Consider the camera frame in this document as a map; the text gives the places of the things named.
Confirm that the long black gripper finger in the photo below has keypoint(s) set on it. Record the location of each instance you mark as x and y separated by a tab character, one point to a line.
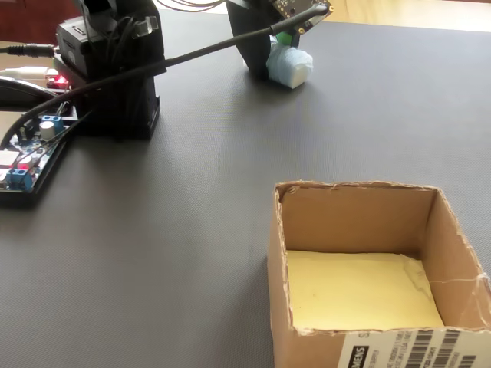
253	38

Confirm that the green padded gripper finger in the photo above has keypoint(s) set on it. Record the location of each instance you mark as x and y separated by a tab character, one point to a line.
284	38

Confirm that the open cardboard box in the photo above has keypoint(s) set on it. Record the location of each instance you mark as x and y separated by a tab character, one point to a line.
280	306

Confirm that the circuit board with red LED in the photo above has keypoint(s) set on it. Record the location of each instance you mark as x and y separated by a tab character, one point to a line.
59	79

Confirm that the brown wooden furniture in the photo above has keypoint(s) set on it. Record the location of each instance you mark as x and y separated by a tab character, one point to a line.
23	19

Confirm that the gray rubber mat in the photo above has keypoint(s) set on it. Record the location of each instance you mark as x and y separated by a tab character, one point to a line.
153	249

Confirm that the yellow foam pad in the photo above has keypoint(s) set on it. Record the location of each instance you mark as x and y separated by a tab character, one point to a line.
356	291

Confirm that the blue controller circuit board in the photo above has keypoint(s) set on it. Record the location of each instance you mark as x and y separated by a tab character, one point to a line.
15	180

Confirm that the white barcode shipping label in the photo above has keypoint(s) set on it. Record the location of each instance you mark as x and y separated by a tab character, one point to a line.
422	349

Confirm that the black camera circuit board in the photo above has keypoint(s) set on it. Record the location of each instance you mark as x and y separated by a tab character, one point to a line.
291	7

